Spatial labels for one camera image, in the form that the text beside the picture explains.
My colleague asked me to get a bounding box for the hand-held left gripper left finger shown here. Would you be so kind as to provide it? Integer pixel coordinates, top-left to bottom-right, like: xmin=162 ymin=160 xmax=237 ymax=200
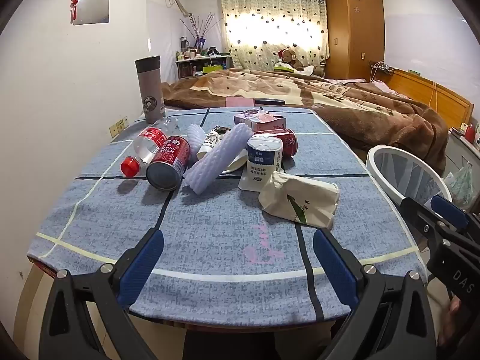
xmin=39 ymin=228 xmax=166 ymax=360

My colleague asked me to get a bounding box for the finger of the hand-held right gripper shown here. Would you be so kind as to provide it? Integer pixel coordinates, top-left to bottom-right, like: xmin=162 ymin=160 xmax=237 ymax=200
xmin=430 ymin=194 xmax=480 ymax=233
xmin=399 ymin=197 xmax=456 ymax=249

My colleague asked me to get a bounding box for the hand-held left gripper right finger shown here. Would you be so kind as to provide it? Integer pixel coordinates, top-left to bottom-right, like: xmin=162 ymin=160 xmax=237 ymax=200
xmin=313 ymin=228 xmax=437 ymax=360

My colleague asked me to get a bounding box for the white trash bin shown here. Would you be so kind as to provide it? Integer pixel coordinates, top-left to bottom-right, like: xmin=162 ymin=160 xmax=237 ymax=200
xmin=365 ymin=145 xmax=454 ymax=207

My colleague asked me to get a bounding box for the red milk can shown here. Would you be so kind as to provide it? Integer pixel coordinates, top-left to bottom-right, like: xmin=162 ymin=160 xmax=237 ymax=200
xmin=145 ymin=136 xmax=193 ymax=192
xmin=252 ymin=128 xmax=298 ymax=157

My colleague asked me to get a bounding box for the clear bottle with red label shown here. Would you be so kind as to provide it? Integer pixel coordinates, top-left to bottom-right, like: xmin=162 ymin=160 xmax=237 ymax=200
xmin=120 ymin=117 xmax=180 ymax=178

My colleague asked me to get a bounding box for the white blue-label milk cup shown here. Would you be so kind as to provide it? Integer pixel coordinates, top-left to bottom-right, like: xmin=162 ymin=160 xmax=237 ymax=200
xmin=238 ymin=135 xmax=283 ymax=193

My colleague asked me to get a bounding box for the lavender textured foam roller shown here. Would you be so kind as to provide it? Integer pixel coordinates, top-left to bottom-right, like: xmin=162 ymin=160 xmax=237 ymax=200
xmin=182 ymin=122 xmax=254 ymax=196

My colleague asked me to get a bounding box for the patterned paper cup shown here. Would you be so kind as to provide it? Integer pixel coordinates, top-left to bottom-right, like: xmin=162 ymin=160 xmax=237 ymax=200
xmin=196 ymin=127 xmax=232 ymax=161

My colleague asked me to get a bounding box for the pink drink carton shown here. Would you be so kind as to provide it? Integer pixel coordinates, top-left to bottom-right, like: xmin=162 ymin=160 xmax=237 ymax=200
xmin=251 ymin=112 xmax=287 ymax=133

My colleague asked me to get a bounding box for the person's right hand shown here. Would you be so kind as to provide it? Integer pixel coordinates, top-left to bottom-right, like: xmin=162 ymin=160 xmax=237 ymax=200
xmin=438 ymin=295 xmax=469 ymax=350

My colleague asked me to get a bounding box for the printed plastic bag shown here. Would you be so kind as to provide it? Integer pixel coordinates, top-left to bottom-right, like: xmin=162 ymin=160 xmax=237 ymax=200
xmin=444 ymin=161 xmax=476 ymax=205

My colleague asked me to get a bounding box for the grey bedside cabinet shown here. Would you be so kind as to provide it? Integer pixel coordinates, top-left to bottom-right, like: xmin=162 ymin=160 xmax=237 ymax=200
xmin=448 ymin=127 xmax=480 ymax=181

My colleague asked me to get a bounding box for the blue checked tablecloth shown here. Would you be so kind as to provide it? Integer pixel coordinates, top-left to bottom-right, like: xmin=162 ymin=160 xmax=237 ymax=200
xmin=27 ymin=107 xmax=428 ymax=325

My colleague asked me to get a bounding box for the wooden bed headboard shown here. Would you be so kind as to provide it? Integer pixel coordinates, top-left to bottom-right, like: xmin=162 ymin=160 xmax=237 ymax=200
xmin=386 ymin=68 xmax=474 ymax=130

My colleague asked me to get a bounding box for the pink pillow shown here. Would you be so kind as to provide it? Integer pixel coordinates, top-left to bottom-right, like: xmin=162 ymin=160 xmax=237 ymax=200
xmin=369 ymin=79 xmax=398 ymax=92

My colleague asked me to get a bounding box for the brown patterned blanket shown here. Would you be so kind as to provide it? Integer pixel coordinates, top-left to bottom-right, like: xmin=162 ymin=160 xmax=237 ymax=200
xmin=162 ymin=68 xmax=449 ymax=175

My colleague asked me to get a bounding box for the grey thermos flask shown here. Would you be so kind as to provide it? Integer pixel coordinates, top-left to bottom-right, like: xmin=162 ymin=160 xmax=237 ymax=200
xmin=134 ymin=55 xmax=166 ymax=125

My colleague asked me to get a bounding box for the red notebook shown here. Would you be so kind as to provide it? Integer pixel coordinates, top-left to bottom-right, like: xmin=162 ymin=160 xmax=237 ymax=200
xmin=226 ymin=96 xmax=256 ymax=108

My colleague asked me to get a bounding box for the wooden wardrobe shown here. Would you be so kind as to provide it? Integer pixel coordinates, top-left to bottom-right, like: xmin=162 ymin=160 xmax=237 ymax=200
xmin=325 ymin=0 xmax=386 ymax=80

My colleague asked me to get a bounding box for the brown teddy bear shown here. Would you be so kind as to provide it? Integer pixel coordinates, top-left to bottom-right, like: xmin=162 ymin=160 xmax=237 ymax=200
xmin=277 ymin=48 xmax=305 ymax=72

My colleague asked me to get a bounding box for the cluttered side desk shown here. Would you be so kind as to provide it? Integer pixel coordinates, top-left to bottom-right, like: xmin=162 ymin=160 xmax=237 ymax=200
xmin=175 ymin=54 xmax=233 ymax=80

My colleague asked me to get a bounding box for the vase with purple branches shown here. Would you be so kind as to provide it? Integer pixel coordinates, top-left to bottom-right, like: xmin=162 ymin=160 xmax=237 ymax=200
xmin=179 ymin=13 xmax=216 ymax=51

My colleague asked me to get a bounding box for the dotted window curtain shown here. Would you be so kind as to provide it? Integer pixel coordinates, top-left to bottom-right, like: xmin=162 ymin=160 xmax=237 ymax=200
xmin=218 ymin=0 xmax=330 ymax=70

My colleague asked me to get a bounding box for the wall socket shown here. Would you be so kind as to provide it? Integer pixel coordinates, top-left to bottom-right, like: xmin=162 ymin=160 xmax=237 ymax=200
xmin=109 ymin=116 xmax=130 ymax=138

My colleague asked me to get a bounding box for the square wall mirror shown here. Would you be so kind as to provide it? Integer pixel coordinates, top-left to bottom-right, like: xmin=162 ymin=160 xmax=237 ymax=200
xmin=73 ymin=0 xmax=110 ymax=26

